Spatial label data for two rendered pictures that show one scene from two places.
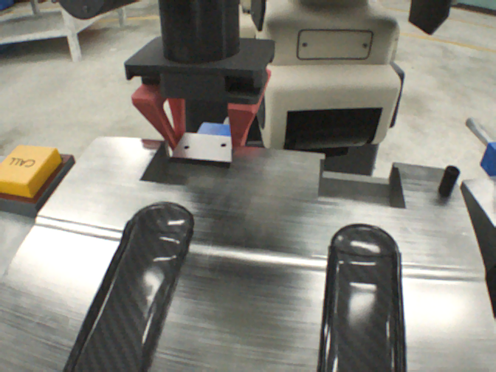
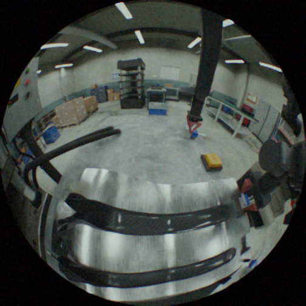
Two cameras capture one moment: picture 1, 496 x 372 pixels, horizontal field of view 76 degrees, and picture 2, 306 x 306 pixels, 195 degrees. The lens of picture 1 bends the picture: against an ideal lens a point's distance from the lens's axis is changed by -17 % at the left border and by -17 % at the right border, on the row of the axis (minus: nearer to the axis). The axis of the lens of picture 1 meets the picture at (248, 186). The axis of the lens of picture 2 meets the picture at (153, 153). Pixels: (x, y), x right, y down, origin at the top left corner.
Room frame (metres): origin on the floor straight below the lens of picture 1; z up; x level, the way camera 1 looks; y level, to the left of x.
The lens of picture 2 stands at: (-0.02, 0.08, 1.06)
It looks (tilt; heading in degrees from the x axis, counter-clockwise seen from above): 44 degrees down; 77
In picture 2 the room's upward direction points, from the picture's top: 2 degrees clockwise
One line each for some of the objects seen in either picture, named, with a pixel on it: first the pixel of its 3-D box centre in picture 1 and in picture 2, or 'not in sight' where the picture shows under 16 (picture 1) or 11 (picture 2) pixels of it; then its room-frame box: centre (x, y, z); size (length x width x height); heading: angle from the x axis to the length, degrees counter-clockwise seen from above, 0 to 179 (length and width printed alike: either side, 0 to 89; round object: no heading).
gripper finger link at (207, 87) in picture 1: (220, 111); (252, 200); (0.26, 0.02, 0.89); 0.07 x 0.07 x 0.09; 77
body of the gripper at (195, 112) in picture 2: not in sight; (195, 110); (0.27, 0.44, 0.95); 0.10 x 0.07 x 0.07; 68
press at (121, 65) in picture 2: not in sight; (133, 84); (-0.02, 4.65, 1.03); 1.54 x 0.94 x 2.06; 77
